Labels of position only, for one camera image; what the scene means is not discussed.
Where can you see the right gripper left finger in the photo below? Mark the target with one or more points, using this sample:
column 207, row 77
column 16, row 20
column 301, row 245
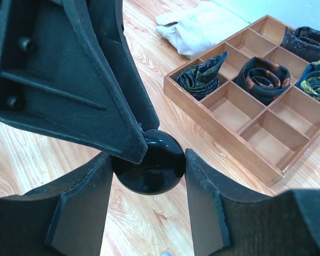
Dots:
column 63, row 217

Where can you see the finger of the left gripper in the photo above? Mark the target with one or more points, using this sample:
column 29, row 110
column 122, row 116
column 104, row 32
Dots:
column 66, row 71

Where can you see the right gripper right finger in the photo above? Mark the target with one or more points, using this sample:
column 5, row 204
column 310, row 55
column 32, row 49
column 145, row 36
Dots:
column 228, row 218

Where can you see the black earbud case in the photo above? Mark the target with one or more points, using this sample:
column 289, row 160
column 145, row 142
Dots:
column 161, row 169

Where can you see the purple earbud right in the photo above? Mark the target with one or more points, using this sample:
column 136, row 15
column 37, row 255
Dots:
column 165, row 254

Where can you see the wooden compartment tray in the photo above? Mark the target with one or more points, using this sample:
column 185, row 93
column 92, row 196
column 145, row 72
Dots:
column 246, row 93

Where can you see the dark floral folded tie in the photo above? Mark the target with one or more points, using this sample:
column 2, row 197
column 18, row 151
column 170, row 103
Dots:
column 202, row 79

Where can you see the beige folded cloth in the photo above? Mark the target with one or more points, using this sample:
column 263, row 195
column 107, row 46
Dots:
column 194, row 31

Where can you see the black orange rolled tie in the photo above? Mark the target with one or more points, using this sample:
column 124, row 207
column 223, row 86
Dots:
column 263, row 79

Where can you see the blue yellow rolled tie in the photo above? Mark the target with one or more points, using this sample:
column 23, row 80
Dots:
column 309, row 81

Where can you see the black rolled tie top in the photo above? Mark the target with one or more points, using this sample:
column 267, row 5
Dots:
column 303, row 42

